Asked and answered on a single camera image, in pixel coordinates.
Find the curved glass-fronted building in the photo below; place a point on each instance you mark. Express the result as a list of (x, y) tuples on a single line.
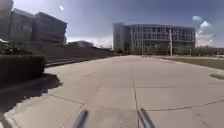
[(153, 36)]

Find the low building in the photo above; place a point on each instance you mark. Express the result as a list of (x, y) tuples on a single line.
[(80, 43)]

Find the robot's own part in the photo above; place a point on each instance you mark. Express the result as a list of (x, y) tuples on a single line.
[(146, 120), (81, 120)]

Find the pale concrete slab plaza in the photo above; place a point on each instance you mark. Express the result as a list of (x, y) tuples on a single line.
[(133, 76)]

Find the wide stone steps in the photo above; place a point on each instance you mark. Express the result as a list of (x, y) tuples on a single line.
[(66, 55)]

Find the large dark block building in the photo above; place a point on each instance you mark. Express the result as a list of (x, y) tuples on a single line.
[(43, 28)]

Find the dark clipped hedge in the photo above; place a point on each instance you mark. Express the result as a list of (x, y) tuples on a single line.
[(20, 68)]

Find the white pole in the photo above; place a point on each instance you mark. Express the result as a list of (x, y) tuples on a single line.
[(171, 41)]

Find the row of trees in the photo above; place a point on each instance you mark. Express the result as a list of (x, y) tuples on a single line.
[(200, 50)]

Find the grass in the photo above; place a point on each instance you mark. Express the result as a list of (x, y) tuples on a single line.
[(203, 62)]

